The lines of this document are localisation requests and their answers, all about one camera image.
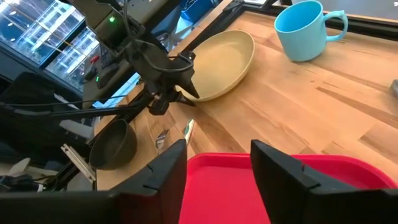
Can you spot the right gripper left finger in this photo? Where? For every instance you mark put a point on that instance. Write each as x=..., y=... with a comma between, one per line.
x=171, y=180

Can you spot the silver frame bracket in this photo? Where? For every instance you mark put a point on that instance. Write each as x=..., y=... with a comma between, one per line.
x=79, y=161

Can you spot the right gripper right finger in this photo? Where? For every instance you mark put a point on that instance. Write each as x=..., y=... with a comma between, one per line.
x=280, y=186

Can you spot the black computer mouse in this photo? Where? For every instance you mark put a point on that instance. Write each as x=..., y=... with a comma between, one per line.
x=105, y=76

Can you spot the red plastic tray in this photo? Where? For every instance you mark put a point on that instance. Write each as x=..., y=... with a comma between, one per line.
x=217, y=193

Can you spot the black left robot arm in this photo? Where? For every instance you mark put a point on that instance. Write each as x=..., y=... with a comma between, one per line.
x=102, y=18

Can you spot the blue storage bin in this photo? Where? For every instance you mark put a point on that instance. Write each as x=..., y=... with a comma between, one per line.
x=196, y=7

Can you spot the beige round plate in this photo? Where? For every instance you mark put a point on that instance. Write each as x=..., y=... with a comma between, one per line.
x=220, y=65

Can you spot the light blue mug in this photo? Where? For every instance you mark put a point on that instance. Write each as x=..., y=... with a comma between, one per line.
x=298, y=34

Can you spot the grey desk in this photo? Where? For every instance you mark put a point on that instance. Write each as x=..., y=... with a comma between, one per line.
x=93, y=93

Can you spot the dark grey bowl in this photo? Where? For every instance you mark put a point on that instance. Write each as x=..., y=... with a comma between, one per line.
x=113, y=146

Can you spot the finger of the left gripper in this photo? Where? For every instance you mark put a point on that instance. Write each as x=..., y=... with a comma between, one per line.
x=183, y=99
x=189, y=84

